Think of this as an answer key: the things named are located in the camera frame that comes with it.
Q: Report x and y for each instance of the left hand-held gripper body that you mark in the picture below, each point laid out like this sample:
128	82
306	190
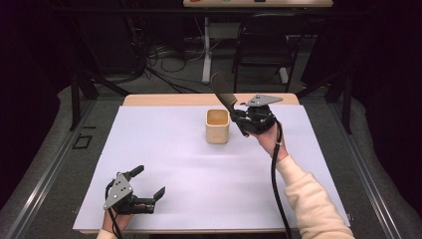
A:
119	194

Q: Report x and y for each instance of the person's left hand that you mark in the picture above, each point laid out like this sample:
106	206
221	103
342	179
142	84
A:
121	220

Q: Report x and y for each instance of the black chair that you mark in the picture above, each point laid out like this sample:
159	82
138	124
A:
265	49

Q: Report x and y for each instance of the white-legged background desk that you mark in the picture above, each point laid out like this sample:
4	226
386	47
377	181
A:
207	49

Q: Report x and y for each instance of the aluminium floor rail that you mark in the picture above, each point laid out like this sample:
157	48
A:
43	176
368	179

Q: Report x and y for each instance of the cream square holder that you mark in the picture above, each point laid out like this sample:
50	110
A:
217	127

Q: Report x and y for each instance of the person's right hand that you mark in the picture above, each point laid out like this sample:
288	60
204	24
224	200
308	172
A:
270	141

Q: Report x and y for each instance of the black metal stand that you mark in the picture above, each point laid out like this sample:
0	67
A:
75	99
346	99

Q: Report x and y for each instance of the white table mat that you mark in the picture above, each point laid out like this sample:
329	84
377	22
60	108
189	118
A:
185	186

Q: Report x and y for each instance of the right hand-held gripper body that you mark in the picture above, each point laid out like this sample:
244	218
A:
262	116

